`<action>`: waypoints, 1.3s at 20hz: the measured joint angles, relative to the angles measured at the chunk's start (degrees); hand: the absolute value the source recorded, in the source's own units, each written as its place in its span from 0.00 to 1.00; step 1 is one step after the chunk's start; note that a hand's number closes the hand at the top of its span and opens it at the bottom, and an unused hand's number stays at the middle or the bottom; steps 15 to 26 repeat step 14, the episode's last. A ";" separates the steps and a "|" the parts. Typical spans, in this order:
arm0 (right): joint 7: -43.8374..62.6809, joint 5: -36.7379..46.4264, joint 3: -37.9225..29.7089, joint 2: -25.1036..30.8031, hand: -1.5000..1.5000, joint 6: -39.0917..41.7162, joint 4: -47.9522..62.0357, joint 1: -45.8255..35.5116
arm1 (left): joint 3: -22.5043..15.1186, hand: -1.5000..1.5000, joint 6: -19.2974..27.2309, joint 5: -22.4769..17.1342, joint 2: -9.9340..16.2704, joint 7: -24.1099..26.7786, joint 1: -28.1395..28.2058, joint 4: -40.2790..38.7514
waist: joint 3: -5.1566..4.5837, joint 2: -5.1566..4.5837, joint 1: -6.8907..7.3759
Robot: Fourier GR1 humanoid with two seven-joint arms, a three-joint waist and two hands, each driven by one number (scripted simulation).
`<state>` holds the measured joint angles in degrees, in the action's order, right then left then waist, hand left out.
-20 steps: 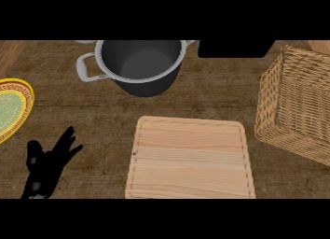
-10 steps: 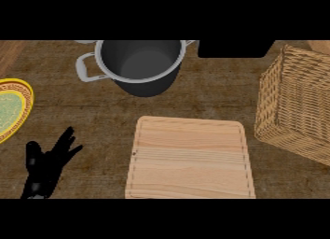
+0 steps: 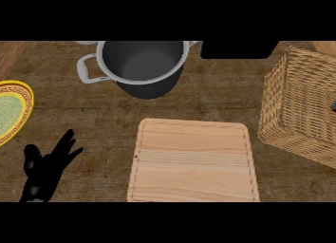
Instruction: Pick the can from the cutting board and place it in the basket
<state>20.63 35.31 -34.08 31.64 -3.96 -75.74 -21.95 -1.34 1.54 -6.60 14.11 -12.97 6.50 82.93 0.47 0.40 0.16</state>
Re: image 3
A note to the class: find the pale wooden cutting board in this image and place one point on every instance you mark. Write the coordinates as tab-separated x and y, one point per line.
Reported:
193	161

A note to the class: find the yellow patterned plate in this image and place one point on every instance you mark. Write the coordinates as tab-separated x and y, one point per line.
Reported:
4	114

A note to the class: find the wicker basket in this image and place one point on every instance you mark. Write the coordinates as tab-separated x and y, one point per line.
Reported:
305	110

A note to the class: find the black appliance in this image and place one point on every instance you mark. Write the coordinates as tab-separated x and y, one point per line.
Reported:
237	49

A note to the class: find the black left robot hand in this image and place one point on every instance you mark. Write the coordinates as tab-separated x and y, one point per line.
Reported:
44	171

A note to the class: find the grey metal pot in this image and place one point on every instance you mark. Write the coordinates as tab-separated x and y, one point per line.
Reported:
140	65

